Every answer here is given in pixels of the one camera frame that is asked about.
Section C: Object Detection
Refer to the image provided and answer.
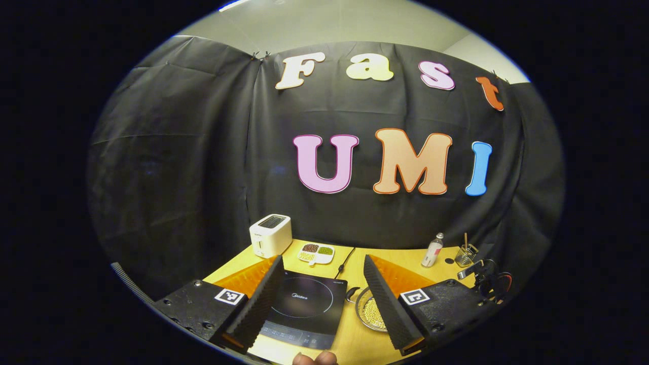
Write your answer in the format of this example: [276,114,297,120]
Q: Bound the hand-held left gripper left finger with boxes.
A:
[152,255,285,354]

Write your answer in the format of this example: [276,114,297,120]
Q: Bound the black power cable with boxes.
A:
[337,247,355,279]

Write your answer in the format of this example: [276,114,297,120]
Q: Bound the black induction cooktop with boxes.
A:
[259,270,348,350]

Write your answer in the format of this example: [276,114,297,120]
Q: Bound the black backdrop cloth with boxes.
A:
[86,35,566,305]

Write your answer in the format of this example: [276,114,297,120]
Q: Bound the white toaster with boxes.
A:
[249,214,293,259]

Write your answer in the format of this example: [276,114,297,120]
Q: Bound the grey ribbed cable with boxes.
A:
[111,262,154,305]

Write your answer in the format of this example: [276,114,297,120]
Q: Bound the white divided dish with beans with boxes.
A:
[297,243,336,267]

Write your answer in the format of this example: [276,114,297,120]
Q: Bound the clear bottle with white label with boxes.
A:
[421,233,445,268]

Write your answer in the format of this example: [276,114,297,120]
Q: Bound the pile of yellow soybeans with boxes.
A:
[364,298,386,329]

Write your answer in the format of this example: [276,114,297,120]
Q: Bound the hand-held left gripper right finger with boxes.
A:
[363,254,500,356]

